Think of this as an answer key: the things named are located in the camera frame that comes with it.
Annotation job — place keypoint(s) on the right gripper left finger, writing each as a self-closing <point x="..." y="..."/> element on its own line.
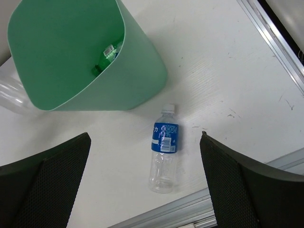
<point x="39" y="191"/>

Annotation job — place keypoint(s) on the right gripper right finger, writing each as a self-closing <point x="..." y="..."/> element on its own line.
<point x="246" y="193"/>

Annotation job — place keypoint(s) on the blue label plastic bottle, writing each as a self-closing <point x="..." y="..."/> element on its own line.
<point x="164" y="151"/>

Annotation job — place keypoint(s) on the clear bottle white cap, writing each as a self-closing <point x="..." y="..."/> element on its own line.
<point x="13" y="96"/>

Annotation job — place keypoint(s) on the green plastic bottle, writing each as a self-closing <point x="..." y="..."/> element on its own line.
<point x="108" y="55"/>

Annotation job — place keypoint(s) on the green plastic bin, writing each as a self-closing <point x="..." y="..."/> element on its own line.
<point x="56" y="43"/>

